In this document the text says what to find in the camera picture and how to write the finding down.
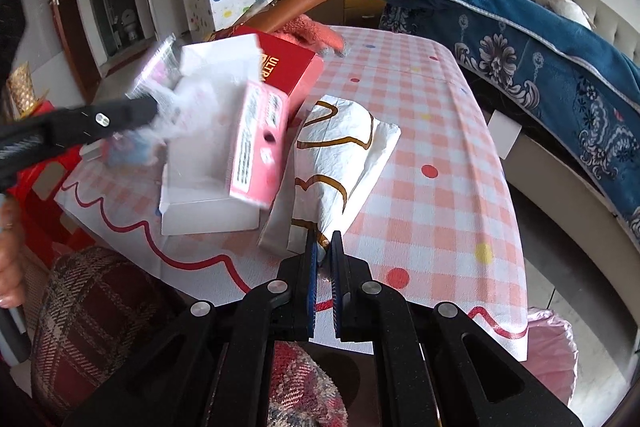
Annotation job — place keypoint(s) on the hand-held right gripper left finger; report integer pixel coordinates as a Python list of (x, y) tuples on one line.
[(311, 277)]

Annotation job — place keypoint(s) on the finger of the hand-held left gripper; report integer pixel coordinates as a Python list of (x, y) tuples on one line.
[(102, 118)]

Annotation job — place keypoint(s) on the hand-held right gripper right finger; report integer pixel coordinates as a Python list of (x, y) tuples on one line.
[(336, 287)]

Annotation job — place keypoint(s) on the clear plastic wrapper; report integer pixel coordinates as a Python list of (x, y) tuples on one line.
[(165, 77)]

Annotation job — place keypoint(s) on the white paper bag brown lines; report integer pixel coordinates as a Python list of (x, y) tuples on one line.
[(340, 147)]

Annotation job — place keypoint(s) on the pink cardboard box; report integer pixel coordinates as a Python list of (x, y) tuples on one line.
[(255, 147)]

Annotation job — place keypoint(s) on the red cardboard box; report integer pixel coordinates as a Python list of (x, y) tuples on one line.
[(295, 67)]

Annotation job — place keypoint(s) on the pink plastic bag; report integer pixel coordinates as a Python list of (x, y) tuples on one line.
[(550, 357)]

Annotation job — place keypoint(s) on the person's left hand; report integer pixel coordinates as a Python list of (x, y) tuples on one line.
[(10, 257)]

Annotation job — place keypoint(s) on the gold foil decoration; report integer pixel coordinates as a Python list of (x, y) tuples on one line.
[(22, 87)]

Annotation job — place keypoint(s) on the red plaid trousers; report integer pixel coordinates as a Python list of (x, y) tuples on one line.
[(100, 317)]

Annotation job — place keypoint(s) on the white toilet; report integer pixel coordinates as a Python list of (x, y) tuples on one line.
[(129, 24)]

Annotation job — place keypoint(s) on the red plastic stool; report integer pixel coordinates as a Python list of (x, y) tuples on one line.
[(25, 187)]

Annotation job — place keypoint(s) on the brown wooden door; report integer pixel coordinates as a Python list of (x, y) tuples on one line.
[(65, 17)]

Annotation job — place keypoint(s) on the pink checkered tablecloth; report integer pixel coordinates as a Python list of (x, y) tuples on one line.
[(440, 207)]

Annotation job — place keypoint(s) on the white paper sheet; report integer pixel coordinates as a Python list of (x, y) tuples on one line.
[(505, 134)]

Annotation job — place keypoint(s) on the orange fluffy glove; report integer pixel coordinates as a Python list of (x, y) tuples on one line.
[(315, 34)]

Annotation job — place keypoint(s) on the blue floral blanket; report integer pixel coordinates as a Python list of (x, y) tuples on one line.
[(500, 22)]

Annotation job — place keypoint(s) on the white pillow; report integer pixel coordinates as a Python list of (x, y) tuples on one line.
[(567, 9)]

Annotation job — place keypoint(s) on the beige upholstered bed frame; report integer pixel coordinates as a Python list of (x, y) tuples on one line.
[(600, 2)]

